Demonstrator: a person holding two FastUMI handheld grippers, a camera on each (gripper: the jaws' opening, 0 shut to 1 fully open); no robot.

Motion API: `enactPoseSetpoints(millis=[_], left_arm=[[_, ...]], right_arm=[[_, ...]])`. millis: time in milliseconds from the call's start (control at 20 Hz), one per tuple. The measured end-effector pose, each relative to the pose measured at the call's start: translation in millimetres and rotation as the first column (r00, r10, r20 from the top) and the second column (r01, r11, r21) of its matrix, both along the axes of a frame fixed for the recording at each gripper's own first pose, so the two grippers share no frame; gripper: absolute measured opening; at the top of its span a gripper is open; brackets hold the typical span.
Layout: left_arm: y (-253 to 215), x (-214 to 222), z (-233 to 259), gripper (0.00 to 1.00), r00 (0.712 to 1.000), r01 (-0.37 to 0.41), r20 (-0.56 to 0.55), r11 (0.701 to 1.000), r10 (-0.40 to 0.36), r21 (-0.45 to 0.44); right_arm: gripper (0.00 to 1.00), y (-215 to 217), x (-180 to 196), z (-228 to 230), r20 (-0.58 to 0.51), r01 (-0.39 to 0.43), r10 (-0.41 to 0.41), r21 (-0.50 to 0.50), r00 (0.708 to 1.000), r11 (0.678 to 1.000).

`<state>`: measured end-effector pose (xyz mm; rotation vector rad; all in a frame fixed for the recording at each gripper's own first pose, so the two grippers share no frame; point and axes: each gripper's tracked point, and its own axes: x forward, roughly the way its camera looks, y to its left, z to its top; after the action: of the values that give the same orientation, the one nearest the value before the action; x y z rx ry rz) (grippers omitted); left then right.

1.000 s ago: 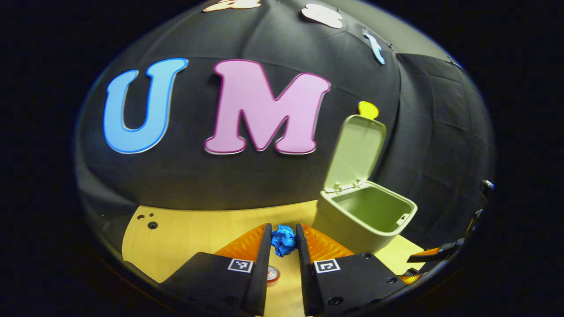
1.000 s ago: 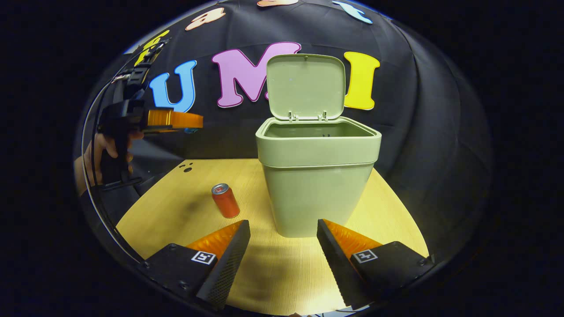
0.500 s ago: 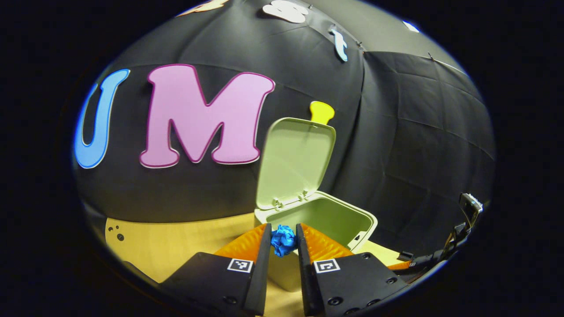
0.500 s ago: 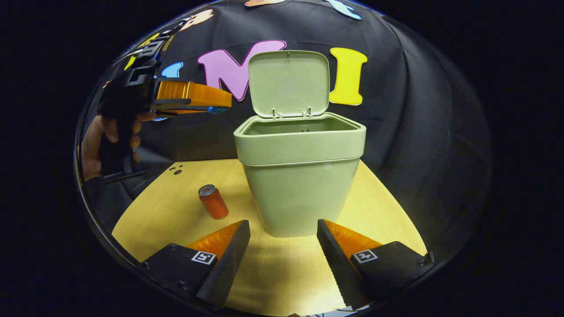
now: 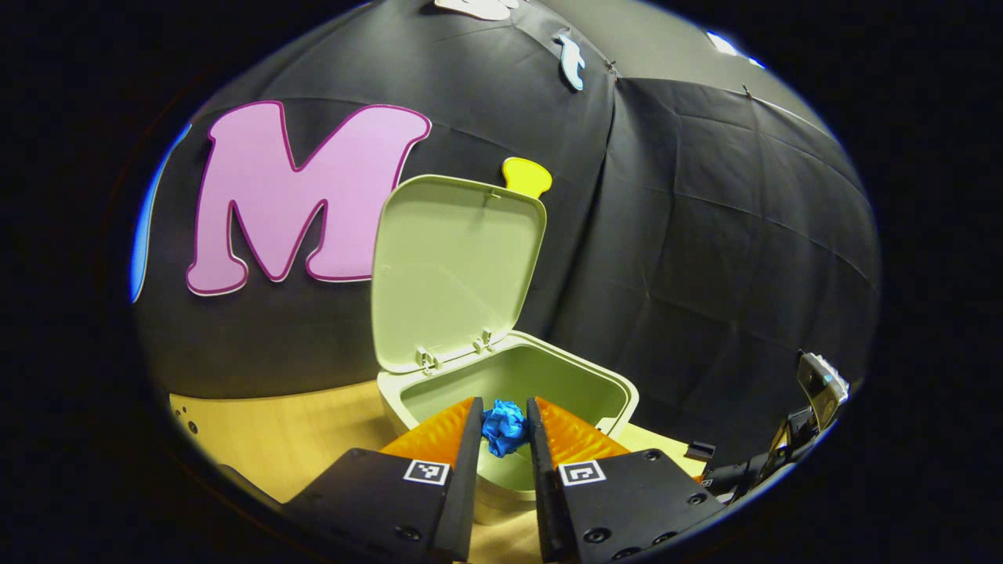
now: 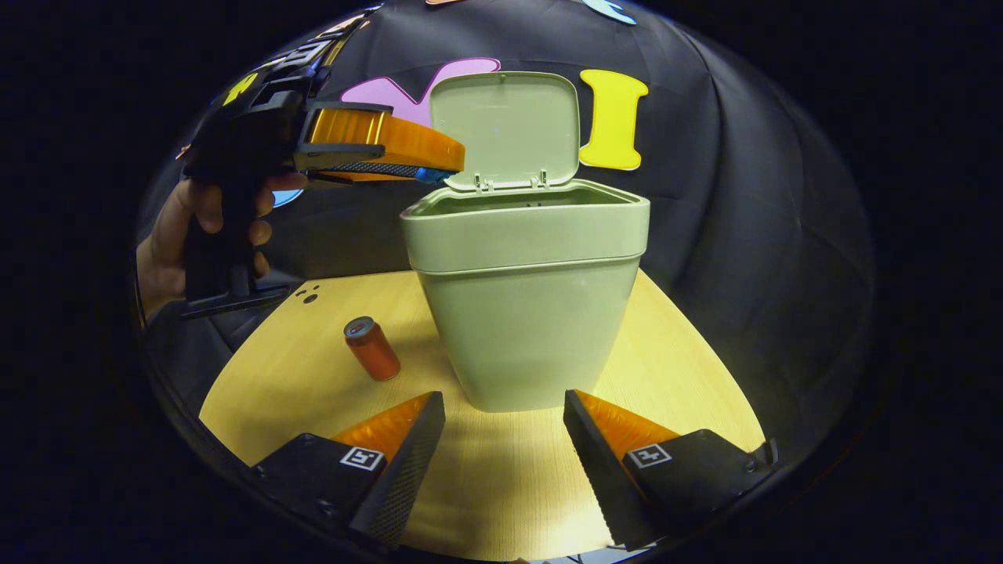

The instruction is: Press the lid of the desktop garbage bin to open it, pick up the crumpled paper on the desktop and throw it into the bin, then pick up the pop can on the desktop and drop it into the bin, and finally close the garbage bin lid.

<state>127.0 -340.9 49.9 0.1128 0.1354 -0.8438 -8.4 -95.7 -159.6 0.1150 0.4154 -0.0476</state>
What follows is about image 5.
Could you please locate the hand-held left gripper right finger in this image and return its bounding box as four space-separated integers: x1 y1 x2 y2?
527 396 726 564

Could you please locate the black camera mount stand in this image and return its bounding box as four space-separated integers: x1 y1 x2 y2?
701 350 851 502

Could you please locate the pale green desktop garbage bin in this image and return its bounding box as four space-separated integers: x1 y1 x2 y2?
371 174 639 526

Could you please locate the blue paper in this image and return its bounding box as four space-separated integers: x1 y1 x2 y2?
480 399 532 459

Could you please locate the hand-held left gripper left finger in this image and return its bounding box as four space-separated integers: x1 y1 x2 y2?
282 396 484 564

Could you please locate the black backdrop cloth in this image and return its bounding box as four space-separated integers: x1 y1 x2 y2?
129 0 882 471

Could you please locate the wooden desktop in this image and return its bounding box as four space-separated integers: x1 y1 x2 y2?
168 380 706 564

